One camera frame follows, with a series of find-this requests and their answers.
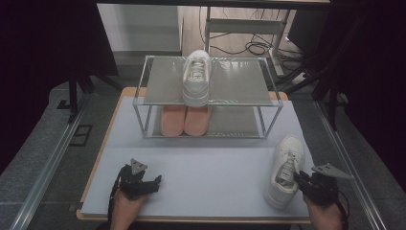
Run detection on white metal frame stand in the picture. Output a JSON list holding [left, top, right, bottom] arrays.
[[203, 6, 287, 78]]

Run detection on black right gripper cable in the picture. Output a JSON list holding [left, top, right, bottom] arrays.
[[336, 191, 351, 230]]

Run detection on aluminium rail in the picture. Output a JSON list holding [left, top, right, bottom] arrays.
[[313, 100, 388, 230], [9, 95, 91, 230]]

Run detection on two-tier metal shoe rack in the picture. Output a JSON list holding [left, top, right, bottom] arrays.
[[131, 56, 285, 141]]

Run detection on white sneaker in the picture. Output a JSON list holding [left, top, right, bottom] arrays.
[[263, 134, 306, 211], [181, 49, 213, 107]]

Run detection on black floor cables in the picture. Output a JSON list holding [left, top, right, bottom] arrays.
[[198, 6, 305, 62]]

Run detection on white table mat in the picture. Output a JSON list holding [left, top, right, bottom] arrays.
[[79, 97, 320, 219]]

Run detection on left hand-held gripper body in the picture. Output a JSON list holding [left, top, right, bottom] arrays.
[[116, 157, 154, 201]]

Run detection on black tripod stand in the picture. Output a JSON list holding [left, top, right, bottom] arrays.
[[273, 54, 350, 132], [56, 61, 124, 125]]

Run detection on person's right hand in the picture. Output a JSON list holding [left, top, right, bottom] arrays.
[[303, 191, 348, 222]]

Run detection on dark box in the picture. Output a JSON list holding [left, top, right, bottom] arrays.
[[287, 9, 330, 56]]

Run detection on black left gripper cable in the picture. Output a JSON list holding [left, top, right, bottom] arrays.
[[106, 164, 129, 222]]

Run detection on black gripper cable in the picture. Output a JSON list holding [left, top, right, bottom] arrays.
[[336, 191, 351, 230], [106, 164, 129, 222]]

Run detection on person's left hand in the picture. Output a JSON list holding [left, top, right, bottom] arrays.
[[110, 188, 149, 221]]

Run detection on pink slipper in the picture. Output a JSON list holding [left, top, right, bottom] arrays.
[[184, 105, 214, 137], [159, 105, 187, 137]]

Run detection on white cabinet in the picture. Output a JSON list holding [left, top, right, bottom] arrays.
[[97, 3, 184, 54]]

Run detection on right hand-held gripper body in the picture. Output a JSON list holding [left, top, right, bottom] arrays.
[[301, 163, 354, 206]]

